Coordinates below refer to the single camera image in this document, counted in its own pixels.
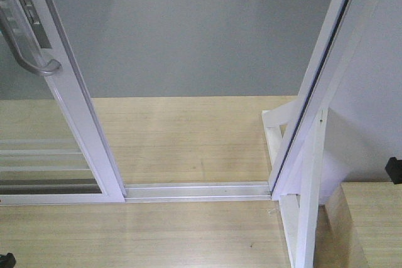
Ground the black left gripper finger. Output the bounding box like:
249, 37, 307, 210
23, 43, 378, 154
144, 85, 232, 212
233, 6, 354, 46
0, 252, 16, 268

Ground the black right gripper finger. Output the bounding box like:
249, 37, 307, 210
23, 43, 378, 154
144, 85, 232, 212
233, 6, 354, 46
385, 157, 402, 185

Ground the white framed sliding glass door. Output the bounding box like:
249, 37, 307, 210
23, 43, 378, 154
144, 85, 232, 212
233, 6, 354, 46
1, 0, 126, 205

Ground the silver door handle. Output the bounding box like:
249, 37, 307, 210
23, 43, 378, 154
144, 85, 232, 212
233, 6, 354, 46
1, 9, 62, 77

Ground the light wooden box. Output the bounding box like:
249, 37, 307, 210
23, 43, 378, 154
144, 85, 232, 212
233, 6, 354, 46
313, 182, 401, 267

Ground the white triangular support brace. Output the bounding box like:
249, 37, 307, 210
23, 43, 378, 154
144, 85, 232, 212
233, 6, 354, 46
262, 101, 328, 267

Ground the aluminium floor track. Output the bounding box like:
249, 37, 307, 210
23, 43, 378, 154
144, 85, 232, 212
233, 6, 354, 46
125, 181, 271, 203

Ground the light wooden base platform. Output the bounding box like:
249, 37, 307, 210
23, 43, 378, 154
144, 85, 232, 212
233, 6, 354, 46
1, 96, 291, 267

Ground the white door frame post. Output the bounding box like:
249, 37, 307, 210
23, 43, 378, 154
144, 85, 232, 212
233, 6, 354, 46
263, 0, 350, 200

